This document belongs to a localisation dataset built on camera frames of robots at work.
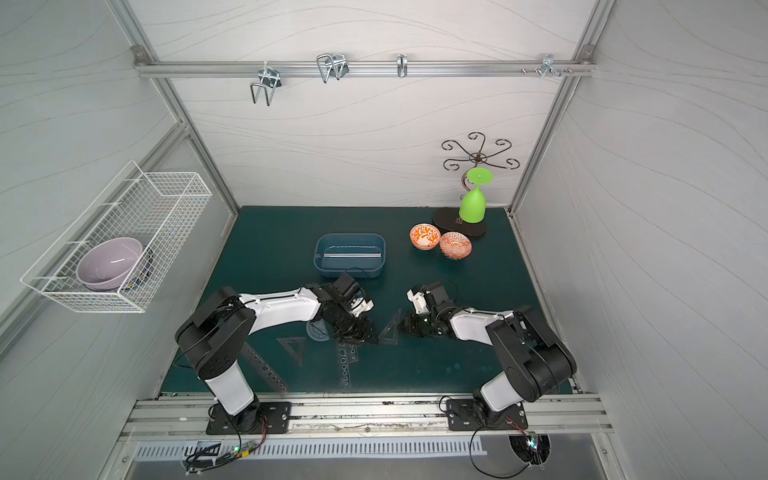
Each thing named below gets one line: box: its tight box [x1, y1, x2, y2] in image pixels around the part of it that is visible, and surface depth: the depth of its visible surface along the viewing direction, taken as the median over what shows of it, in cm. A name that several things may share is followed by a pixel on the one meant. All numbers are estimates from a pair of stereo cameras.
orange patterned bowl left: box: [409, 222, 441, 251], surface depth 110 cm
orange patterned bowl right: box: [439, 231, 473, 260], surface depth 109 cm
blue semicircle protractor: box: [306, 318, 330, 342], surface depth 90 cm
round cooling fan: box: [508, 431, 551, 470], surface depth 73 cm
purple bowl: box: [76, 237, 143, 291], surface depth 62 cm
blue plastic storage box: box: [313, 233, 386, 279], surface depth 108 cm
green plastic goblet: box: [459, 167, 494, 224], surface depth 92 cm
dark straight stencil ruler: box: [240, 342, 290, 395], surface depth 82 cm
